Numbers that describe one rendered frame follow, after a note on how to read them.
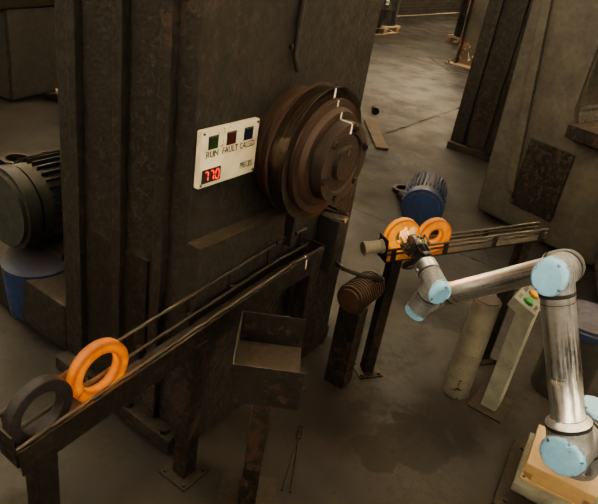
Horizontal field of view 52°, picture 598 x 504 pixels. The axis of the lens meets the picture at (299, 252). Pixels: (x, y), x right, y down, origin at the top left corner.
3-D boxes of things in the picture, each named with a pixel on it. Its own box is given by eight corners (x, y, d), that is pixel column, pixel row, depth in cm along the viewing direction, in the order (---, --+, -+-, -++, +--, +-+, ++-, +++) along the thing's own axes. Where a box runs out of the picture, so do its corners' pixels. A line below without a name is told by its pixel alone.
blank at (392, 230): (385, 218, 253) (388, 222, 250) (419, 214, 257) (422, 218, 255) (381, 251, 261) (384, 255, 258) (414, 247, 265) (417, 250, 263)
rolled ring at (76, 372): (116, 398, 176) (109, 392, 177) (137, 339, 173) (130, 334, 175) (63, 409, 160) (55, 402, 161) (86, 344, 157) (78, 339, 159)
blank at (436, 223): (418, 218, 258) (422, 222, 255) (450, 214, 262) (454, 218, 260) (413, 250, 266) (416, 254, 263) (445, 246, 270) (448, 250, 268)
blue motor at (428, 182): (393, 229, 432) (404, 183, 416) (403, 200, 481) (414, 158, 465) (436, 240, 427) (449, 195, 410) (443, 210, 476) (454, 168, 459)
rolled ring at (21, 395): (68, 365, 155) (59, 359, 156) (2, 411, 142) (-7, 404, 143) (78, 414, 165) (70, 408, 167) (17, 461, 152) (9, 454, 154)
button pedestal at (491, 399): (464, 408, 278) (506, 294, 249) (484, 383, 296) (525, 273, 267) (498, 426, 271) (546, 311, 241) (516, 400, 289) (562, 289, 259)
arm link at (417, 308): (431, 317, 249) (447, 297, 241) (414, 326, 241) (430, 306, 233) (415, 300, 253) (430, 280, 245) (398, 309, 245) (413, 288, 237)
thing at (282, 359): (211, 533, 205) (232, 364, 170) (221, 470, 228) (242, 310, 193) (272, 540, 206) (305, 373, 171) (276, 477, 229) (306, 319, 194)
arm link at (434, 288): (424, 305, 233) (438, 288, 227) (412, 280, 241) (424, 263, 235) (444, 306, 237) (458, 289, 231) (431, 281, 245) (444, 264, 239)
